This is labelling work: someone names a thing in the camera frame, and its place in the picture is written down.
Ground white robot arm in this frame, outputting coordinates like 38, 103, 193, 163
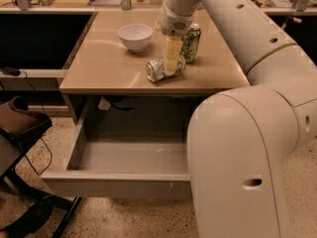
160, 0, 317, 238

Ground open grey top drawer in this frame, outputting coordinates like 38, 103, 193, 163
43, 97, 192, 199

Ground black device on ledge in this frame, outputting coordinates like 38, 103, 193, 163
0, 66, 21, 76

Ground green upright soda can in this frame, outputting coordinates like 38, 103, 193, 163
180, 24, 201, 63

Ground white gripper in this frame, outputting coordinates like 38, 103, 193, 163
158, 2, 193, 75

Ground beige cabinet counter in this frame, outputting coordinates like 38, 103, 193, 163
59, 9, 248, 120

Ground brown office chair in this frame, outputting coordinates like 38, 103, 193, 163
0, 96, 81, 238

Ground white bowl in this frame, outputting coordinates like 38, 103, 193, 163
118, 24, 153, 53

